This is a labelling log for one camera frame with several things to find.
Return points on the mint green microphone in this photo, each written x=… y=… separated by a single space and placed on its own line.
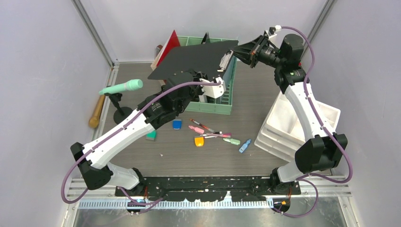
x=131 y=85

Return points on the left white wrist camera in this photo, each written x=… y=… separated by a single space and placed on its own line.
x=214 y=87

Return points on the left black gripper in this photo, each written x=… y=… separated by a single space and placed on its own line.
x=199 y=75

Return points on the black book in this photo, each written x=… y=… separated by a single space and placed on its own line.
x=206 y=38

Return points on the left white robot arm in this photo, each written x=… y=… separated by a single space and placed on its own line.
x=155 y=111

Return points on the red notebook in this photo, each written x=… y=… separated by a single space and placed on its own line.
x=163 y=50

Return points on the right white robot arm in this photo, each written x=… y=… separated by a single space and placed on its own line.
x=323 y=148

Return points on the pink highlighter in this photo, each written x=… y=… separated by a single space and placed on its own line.
x=196 y=129

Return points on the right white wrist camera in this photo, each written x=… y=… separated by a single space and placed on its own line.
x=270 y=33

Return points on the orange eraser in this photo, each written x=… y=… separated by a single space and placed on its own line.
x=199 y=141

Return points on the white drawer organizer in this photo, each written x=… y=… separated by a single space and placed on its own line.
x=281 y=134

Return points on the red black pen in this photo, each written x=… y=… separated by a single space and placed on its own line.
x=202 y=125

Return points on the green highlighter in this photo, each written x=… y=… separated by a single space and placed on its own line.
x=232 y=141

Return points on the pink pen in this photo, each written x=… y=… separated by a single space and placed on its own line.
x=216 y=135

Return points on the small blue eraser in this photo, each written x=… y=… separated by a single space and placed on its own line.
x=177 y=124

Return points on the black clipboard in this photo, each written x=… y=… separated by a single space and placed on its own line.
x=194 y=59

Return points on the black microphone stand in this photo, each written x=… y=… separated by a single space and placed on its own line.
x=121 y=113

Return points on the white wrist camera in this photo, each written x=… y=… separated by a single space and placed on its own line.
x=270 y=33
x=214 y=87

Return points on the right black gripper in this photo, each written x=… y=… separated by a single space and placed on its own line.
x=250 y=52

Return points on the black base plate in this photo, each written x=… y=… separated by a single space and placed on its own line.
x=210 y=188

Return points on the green file organizer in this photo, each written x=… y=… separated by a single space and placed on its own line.
x=205 y=104

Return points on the green eraser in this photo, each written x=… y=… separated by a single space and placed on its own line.
x=151 y=136

